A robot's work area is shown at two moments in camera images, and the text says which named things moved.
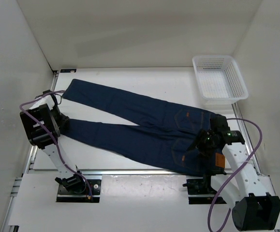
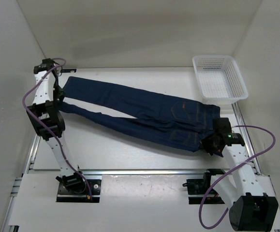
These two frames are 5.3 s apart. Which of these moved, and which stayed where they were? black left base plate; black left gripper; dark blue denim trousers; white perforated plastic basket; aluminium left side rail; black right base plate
Moved: black left gripper; dark blue denim trousers
Stayed: black left base plate; white perforated plastic basket; aluminium left side rail; black right base plate
